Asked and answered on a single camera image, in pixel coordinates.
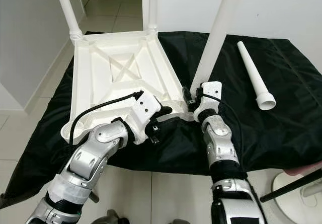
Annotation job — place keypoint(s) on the white plastic table top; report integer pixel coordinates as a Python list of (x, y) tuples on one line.
[(110, 68)]

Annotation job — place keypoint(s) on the white plastic table leg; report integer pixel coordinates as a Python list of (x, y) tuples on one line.
[(66, 7), (150, 7), (251, 73), (219, 32)]

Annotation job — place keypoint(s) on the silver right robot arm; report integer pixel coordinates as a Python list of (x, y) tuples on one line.
[(221, 143)]

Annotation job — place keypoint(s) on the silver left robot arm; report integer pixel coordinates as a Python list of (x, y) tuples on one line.
[(90, 153)]

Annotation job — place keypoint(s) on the black table cloth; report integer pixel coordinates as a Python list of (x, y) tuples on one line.
[(271, 138)]

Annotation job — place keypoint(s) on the black metal stand leg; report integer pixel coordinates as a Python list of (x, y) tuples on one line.
[(292, 185), (93, 197)]

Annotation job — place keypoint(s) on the robot left leg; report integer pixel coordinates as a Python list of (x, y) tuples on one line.
[(116, 217)]

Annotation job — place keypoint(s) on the robot leg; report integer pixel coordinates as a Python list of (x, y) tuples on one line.
[(116, 217), (181, 221)]

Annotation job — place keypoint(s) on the robot right leg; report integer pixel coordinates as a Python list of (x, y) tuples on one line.
[(181, 221)]

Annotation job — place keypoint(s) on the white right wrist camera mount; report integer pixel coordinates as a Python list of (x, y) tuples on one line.
[(210, 94)]

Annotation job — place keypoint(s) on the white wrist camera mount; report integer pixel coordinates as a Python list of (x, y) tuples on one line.
[(146, 107), (210, 94)]

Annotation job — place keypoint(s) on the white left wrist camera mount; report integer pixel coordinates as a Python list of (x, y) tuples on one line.
[(146, 107)]

